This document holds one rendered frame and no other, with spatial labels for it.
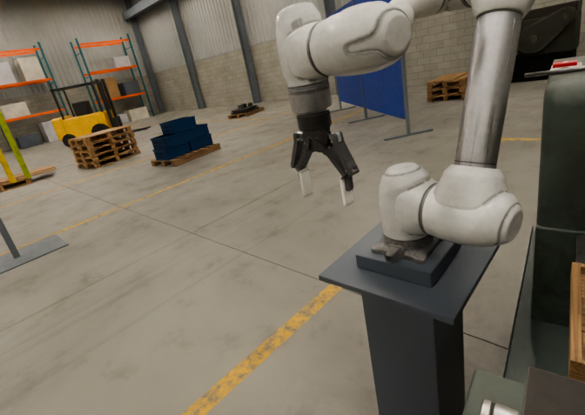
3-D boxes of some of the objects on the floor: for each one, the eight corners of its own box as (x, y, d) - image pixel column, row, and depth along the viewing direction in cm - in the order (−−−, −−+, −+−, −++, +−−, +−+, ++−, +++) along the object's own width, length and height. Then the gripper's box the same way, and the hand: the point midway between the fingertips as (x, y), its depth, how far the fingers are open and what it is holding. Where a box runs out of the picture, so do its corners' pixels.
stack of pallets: (123, 153, 960) (113, 127, 935) (142, 152, 913) (132, 124, 887) (77, 169, 865) (65, 140, 840) (96, 169, 818) (84, 138, 792)
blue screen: (326, 113, 946) (312, 16, 865) (355, 107, 952) (343, 10, 870) (385, 141, 561) (368, -28, 479) (433, 130, 566) (425, -39, 485)
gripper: (368, 104, 71) (379, 202, 79) (289, 109, 90) (304, 187, 97) (344, 113, 67) (358, 215, 75) (265, 116, 86) (283, 197, 93)
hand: (326, 195), depth 86 cm, fingers open, 13 cm apart
